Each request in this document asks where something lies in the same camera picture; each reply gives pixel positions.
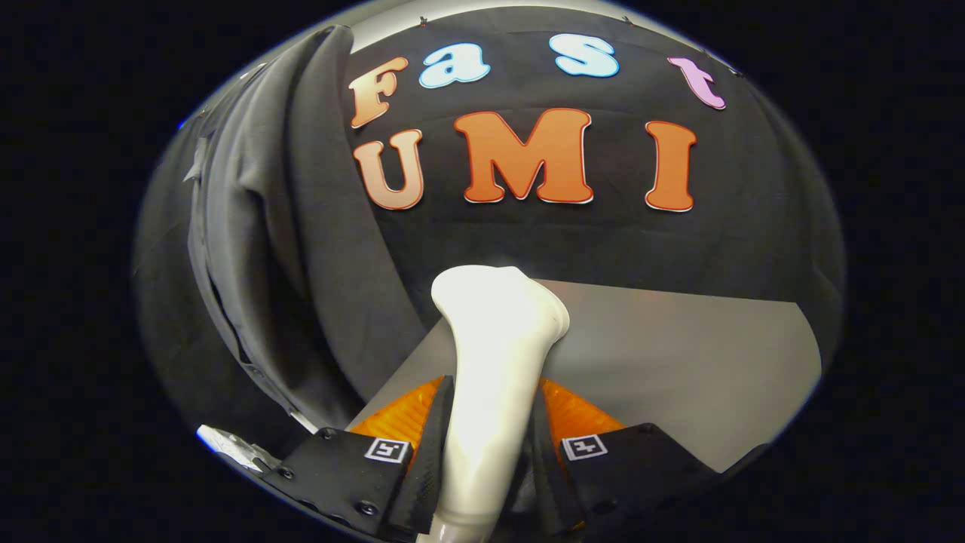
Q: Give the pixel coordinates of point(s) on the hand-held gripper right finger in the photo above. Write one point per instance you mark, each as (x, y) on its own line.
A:
(641, 471)

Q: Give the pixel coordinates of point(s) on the grey button-up shirt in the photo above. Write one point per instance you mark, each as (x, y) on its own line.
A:
(301, 226)

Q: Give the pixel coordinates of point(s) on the grey cabinet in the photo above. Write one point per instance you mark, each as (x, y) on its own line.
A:
(678, 362)

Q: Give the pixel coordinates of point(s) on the white garment steamer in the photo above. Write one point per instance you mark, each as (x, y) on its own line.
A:
(490, 362)

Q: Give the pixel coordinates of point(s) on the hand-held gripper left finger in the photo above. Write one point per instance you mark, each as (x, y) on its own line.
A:
(426, 467)

